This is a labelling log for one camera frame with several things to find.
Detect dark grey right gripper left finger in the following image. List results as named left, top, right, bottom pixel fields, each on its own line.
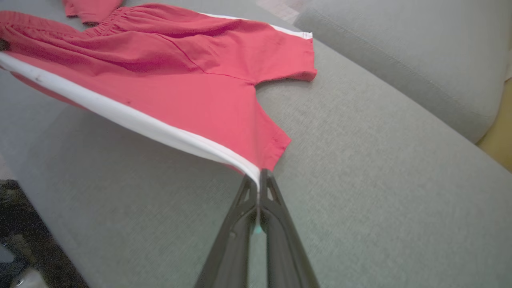
left=194, top=174, right=260, bottom=288

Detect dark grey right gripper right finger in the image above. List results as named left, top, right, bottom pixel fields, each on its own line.
left=259, top=169, right=320, bottom=288

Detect red shorts with white stripe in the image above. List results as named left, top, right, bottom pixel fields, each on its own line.
left=0, top=3, right=318, bottom=188

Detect red white basketball jersey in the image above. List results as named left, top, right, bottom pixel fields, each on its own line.
left=62, top=0, right=124, bottom=25

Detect grey fabric sofa seat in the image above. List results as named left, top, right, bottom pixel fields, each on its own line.
left=0, top=0, right=512, bottom=288

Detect yellow cushion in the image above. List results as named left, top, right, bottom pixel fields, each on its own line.
left=476, top=78, right=512, bottom=173

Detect grey fabric sofa back cushion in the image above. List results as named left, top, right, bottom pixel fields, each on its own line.
left=294, top=0, right=512, bottom=144

